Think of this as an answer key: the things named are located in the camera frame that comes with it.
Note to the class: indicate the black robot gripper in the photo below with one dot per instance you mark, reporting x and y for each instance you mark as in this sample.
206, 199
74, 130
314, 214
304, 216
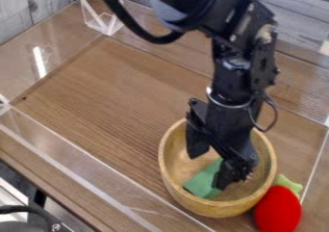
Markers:
219, 124

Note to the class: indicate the green rectangular block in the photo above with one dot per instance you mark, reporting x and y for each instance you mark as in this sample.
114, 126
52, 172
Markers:
199, 183

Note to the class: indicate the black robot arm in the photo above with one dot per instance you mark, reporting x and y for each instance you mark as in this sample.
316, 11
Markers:
242, 28

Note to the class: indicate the brown wooden bowl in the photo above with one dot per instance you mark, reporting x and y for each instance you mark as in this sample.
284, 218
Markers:
178, 169

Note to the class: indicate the red plush strawberry toy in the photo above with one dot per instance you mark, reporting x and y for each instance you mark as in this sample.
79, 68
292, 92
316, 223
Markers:
278, 211

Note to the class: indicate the clear acrylic tray wall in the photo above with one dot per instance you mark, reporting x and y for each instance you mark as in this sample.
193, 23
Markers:
99, 193

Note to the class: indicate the clear acrylic corner bracket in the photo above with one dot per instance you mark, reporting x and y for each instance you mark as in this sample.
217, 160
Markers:
102, 22

